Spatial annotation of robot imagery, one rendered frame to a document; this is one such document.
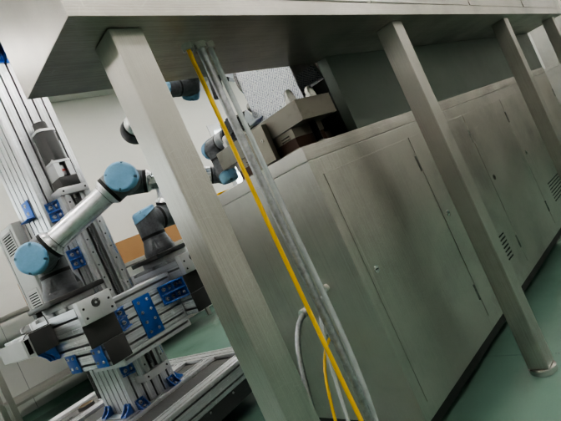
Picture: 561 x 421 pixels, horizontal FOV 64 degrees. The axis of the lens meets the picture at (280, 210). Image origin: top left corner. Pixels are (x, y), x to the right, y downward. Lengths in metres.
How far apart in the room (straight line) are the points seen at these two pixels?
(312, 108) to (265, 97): 0.34
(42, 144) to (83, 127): 3.23
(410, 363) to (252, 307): 0.68
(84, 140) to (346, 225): 4.44
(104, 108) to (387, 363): 4.85
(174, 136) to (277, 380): 0.41
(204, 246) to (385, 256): 0.71
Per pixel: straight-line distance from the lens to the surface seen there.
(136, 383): 2.24
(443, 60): 2.14
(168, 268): 2.14
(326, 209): 1.19
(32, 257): 1.81
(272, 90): 1.57
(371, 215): 1.30
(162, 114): 0.75
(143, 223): 2.21
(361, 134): 1.41
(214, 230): 0.71
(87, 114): 5.56
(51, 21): 0.78
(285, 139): 1.31
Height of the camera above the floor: 0.78
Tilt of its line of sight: level
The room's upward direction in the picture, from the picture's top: 25 degrees counter-clockwise
